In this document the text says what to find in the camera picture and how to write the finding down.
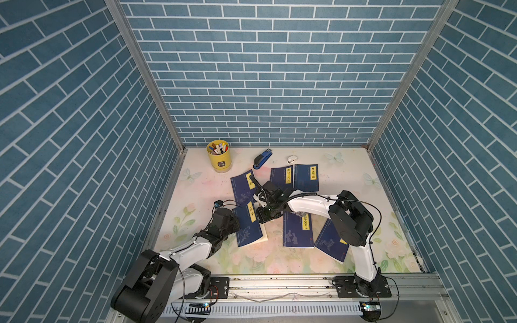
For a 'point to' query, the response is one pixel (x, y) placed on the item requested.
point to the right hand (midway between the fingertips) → (259, 219)
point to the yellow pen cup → (219, 152)
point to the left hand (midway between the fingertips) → (242, 219)
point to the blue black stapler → (260, 160)
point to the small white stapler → (292, 159)
